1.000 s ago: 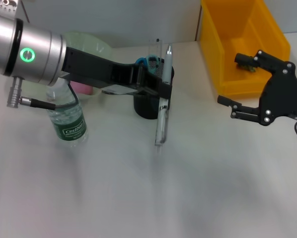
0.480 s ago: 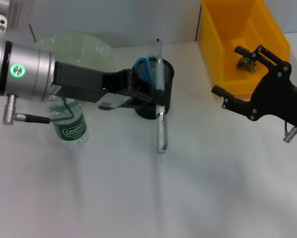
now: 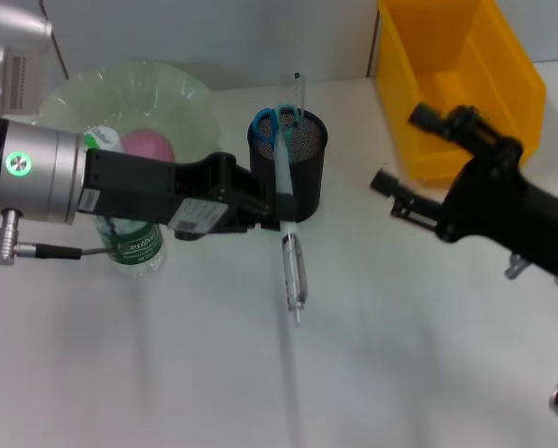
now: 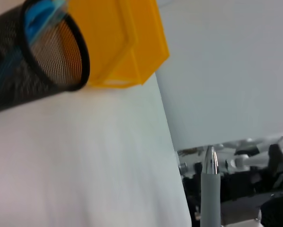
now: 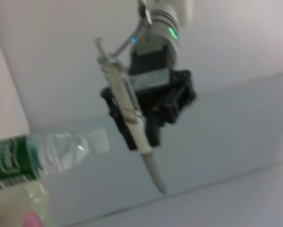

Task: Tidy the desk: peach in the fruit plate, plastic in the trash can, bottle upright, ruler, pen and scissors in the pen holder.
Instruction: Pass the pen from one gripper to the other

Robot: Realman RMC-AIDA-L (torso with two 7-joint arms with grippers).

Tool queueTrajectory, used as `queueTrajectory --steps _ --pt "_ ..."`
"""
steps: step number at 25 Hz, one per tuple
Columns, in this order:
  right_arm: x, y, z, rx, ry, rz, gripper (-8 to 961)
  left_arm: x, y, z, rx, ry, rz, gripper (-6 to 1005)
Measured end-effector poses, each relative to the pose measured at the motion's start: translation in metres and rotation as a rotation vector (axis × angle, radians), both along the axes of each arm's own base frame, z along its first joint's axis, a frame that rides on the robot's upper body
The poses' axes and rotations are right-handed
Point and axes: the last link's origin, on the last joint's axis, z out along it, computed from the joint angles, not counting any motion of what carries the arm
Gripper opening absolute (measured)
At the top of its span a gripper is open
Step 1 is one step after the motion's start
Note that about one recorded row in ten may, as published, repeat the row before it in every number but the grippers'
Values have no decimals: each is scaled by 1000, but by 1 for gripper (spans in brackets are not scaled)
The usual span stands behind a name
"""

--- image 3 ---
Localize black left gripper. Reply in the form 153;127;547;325
76;147;284;242

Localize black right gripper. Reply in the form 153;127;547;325
370;102;558;277

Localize grey silver pen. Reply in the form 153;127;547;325
272;130;309;329

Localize blue scissors with sheath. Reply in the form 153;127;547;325
252;105;303;158

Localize transparent plastic ruler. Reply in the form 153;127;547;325
278;71;307;127

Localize clear green-label water bottle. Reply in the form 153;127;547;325
82;125;168;281

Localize pink peach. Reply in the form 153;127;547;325
121;129;176;164

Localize black mesh pen holder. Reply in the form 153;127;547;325
247;107;329;223

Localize pale green glass fruit bowl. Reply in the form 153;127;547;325
36;60;224;167

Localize yellow plastic bin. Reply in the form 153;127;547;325
376;0;548;183

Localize silver right gripper cable plug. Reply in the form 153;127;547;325
504;251;528;280

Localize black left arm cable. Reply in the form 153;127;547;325
20;242;111;260

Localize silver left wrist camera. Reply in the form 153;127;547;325
0;0;55;117

